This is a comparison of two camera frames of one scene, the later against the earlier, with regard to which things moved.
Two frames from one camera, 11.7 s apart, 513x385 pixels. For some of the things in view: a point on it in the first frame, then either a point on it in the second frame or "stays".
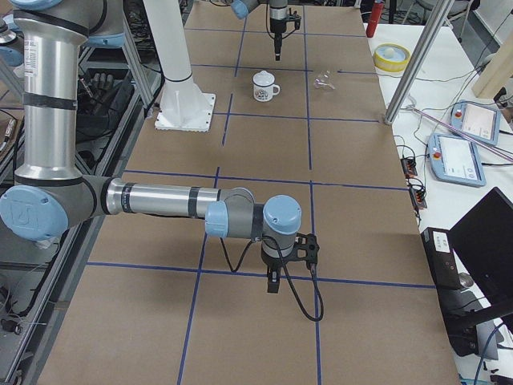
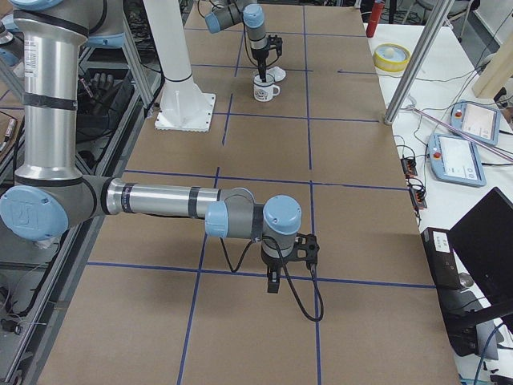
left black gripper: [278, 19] -> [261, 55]
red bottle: [377, 7] stays
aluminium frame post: [439, 14] stays
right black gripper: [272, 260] stays
